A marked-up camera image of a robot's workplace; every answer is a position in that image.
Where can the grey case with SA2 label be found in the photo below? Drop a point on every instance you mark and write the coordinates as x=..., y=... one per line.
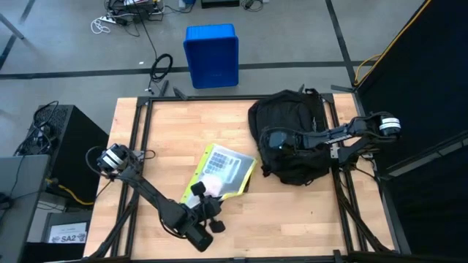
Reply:
x=67, y=233

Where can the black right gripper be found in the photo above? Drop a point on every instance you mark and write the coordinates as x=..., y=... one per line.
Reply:
x=283, y=140

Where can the white power strip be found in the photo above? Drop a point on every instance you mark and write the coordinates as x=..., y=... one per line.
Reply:
x=109, y=19

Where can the grey mounting plate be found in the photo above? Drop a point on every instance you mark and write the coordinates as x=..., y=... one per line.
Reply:
x=333, y=152
x=138, y=155

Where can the black curtain panel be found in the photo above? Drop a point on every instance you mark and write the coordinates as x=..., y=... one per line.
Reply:
x=420, y=91

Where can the black flat box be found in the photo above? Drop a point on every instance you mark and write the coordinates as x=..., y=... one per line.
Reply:
x=219, y=3

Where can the black power adapter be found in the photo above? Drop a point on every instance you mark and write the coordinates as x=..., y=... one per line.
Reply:
x=250, y=3

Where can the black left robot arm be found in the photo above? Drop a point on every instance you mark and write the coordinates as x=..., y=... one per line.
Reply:
x=153, y=199

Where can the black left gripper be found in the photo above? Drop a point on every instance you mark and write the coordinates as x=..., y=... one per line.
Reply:
x=210, y=210

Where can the white calculator dark keys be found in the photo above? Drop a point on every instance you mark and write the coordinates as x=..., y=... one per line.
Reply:
x=223, y=166

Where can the black backpack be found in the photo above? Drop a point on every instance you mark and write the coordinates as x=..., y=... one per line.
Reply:
x=289, y=113

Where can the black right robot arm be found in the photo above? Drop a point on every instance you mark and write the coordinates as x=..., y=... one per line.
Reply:
x=340, y=137

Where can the black computer tower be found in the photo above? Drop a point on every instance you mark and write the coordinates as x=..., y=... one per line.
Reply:
x=73, y=164

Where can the grey desk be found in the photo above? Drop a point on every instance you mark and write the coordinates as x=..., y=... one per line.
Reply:
x=22, y=204

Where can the black aluminium table frame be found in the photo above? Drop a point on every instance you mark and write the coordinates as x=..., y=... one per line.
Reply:
x=234, y=98

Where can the blue plastic bin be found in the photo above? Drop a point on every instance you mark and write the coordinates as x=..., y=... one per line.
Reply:
x=212, y=55

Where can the white mesh pouch yellow trim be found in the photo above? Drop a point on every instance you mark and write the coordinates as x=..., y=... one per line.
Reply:
x=241, y=171

